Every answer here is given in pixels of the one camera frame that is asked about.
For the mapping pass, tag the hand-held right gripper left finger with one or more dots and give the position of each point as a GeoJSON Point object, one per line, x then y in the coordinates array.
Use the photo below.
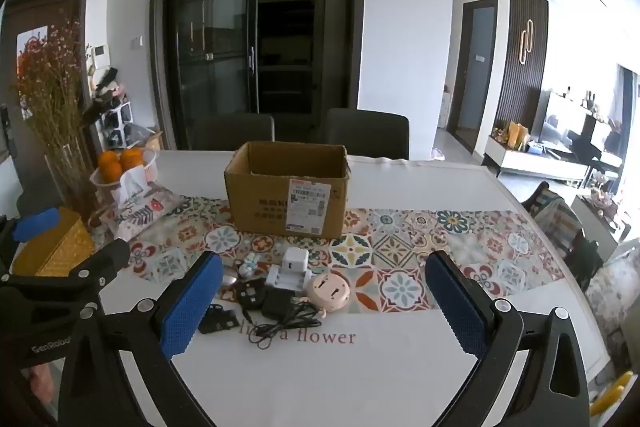
{"type": "Point", "coordinates": [192, 302]}

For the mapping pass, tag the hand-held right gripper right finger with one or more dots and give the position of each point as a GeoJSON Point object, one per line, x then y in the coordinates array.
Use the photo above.
{"type": "Point", "coordinates": [457, 302]}

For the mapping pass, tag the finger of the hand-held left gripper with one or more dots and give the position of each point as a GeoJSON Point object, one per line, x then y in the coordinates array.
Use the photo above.
{"type": "Point", "coordinates": [107, 259]}
{"type": "Point", "coordinates": [35, 221]}

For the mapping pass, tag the silver computer mouse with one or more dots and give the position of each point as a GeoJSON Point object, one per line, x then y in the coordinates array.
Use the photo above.
{"type": "Point", "coordinates": [228, 283]}

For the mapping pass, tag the white battery charger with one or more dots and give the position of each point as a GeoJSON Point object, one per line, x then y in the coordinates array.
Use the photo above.
{"type": "Point", "coordinates": [287, 283]}

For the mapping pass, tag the brown cardboard box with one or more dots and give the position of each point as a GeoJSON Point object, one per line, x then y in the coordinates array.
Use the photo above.
{"type": "Point", "coordinates": [260, 207]}

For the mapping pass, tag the person's left hand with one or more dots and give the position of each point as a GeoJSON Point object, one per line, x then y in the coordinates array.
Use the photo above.
{"type": "Point", "coordinates": [41, 384]}

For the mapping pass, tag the black flat gadget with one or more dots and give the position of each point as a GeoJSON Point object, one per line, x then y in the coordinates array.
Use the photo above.
{"type": "Point", "coordinates": [217, 321]}

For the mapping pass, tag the yellow wicker box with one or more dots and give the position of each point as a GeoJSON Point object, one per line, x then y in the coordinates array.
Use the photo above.
{"type": "Point", "coordinates": [60, 247]}

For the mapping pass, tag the black round plug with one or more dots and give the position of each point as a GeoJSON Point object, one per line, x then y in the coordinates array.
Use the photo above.
{"type": "Point", "coordinates": [250, 296]}

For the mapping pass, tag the printed tissue pack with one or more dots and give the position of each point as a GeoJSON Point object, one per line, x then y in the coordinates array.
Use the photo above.
{"type": "Point", "coordinates": [145, 209]}

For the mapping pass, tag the small white bottle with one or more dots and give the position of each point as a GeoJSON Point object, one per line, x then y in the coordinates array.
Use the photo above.
{"type": "Point", "coordinates": [248, 264]}

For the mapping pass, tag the brown entry door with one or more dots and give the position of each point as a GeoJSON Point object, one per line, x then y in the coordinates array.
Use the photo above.
{"type": "Point", "coordinates": [12, 147]}

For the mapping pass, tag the black power adapter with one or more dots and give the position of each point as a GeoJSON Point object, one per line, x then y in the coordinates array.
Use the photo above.
{"type": "Point", "coordinates": [277, 303]}

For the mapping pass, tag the orange fruit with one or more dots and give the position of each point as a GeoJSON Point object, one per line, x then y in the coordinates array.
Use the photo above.
{"type": "Point", "coordinates": [107, 158]}
{"type": "Point", "coordinates": [132, 158]}
{"type": "Point", "coordinates": [112, 173]}

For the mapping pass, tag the white plastic basket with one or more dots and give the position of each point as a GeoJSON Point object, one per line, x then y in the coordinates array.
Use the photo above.
{"type": "Point", "coordinates": [149, 167]}

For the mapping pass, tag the white plug adapter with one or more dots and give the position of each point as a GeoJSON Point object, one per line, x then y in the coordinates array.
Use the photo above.
{"type": "Point", "coordinates": [295, 261]}

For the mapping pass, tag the dried flower bouquet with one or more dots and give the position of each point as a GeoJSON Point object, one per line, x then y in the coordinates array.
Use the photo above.
{"type": "Point", "coordinates": [52, 97]}

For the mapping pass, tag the white shoe rack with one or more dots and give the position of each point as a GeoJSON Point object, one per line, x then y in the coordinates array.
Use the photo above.
{"type": "Point", "coordinates": [117, 124]}

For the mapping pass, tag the pink round device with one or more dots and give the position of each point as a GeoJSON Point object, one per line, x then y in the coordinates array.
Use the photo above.
{"type": "Point", "coordinates": [330, 293]}

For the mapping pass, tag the chair with patterned cloth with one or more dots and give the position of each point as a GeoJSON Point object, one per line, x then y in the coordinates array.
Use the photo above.
{"type": "Point", "coordinates": [560, 222]}

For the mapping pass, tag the white television cabinet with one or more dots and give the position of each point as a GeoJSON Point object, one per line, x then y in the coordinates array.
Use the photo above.
{"type": "Point", "coordinates": [530, 162]}

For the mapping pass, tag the dark dining chair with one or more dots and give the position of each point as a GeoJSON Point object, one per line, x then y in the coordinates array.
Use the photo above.
{"type": "Point", "coordinates": [367, 132]}
{"type": "Point", "coordinates": [232, 132]}

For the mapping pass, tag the red door poster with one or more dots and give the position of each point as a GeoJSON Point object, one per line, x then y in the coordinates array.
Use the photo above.
{"type": "Point", "coordinates": [27, 44]}

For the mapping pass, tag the yellow object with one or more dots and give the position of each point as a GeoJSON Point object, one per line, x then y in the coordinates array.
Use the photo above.
{"type": "Point", "coordinates": [607, 396]}

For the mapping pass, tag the white intercom panel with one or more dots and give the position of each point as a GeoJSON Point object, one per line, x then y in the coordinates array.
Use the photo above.
{"type": "Point", "coordinates": [102, 53]}

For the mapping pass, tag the flat screen television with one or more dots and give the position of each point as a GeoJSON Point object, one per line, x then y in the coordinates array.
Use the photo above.
{"type": "Point", "coordinates": [575, 132]}

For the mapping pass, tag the grey hallway door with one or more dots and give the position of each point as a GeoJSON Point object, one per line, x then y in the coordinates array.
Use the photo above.
{"type": "Point", "coordinates": [475, 72]}

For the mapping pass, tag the dark glass sliding doors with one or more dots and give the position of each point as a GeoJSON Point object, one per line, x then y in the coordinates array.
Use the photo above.
{"type": "Point", "coordinates": [280, 32]}

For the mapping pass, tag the dark slatted wall panel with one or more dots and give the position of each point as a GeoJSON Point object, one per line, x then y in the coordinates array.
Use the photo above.
{"type": "Point", "coordinates": [537, 72]}

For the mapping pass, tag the gold wall ornament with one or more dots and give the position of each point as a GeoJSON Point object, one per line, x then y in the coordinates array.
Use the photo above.
{"type": "Point", "coordinates": [525, 42]}

